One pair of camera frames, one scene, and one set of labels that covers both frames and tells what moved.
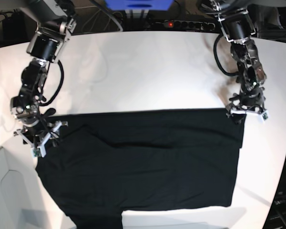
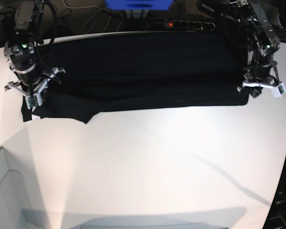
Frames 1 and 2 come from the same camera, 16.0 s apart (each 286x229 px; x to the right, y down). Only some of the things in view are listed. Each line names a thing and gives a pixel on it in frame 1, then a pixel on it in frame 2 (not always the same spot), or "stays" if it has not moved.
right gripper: [251, 102] to [262, 74]
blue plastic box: [148, 5] stays
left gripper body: [37, 133] to [33, 81]
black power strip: [186, 25] stays
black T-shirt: [101, 164] to [106, 71]
